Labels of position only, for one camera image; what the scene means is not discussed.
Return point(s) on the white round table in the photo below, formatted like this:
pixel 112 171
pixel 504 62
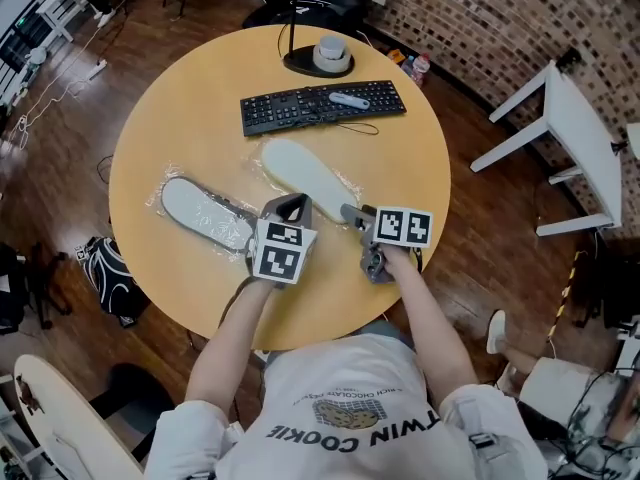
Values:
pixel 60 418

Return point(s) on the clear plastic bag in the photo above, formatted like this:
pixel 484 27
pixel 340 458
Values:
pixel 165 188
pixel 256 160

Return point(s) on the person's left forearm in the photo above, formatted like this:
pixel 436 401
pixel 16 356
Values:
pixel 231 333

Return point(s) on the black computer keyboard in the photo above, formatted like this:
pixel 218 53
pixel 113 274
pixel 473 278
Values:
pixel 280 110

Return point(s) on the grey-trimmed slipper footwear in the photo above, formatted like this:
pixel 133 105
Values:
pixel 202 210

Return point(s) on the black and white bag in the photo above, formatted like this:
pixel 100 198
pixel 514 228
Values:
pixel 107 278

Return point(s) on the small orange packet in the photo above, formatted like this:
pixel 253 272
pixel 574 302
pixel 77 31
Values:
pixel 396 56

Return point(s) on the white bench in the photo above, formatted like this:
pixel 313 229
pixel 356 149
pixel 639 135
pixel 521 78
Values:
pixel 62 10

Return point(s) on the person's right forearm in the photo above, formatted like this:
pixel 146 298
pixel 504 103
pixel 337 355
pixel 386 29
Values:
pixel 429 318

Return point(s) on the black desk lamp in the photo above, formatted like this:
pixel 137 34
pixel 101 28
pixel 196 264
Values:
pixel 300 63

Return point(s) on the person's white printed shirt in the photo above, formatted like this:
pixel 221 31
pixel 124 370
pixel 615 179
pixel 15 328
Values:
pixel 345 418

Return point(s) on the plain white slipper footwear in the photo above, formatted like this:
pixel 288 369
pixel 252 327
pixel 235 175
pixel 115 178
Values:
pixel 300 170

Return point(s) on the white side table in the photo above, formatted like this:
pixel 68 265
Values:
pixel 580 128

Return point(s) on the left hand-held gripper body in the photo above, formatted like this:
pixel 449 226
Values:
pixel 278 255

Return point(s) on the white and grey round cup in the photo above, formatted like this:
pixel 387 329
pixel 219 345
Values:
pixel 331 55

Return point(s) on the clear plastic bottle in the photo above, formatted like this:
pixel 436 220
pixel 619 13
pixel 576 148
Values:
pixel 421 68

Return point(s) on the white power strip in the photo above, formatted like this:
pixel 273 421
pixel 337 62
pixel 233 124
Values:
pixel 96 69

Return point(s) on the grey and white handheld tool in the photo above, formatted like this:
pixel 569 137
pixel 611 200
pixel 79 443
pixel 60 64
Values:
pixel 349 100

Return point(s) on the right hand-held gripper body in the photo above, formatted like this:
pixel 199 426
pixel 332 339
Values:
pixel 401 225

